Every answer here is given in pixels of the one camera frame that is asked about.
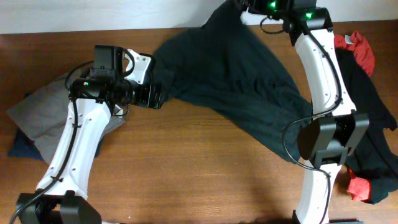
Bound navy blue folded garment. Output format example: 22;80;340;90
7;128;104;161

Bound grey folded shorts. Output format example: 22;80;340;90
6;72;126;165

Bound black garment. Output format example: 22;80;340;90
335;48;397;204

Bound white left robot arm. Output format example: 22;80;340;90
10;45;168;224

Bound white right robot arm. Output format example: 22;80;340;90
237;0;369;224

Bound red garment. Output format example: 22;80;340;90
334;30;376;77

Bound dark green Nike t-shirt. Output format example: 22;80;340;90
153;1;312;162

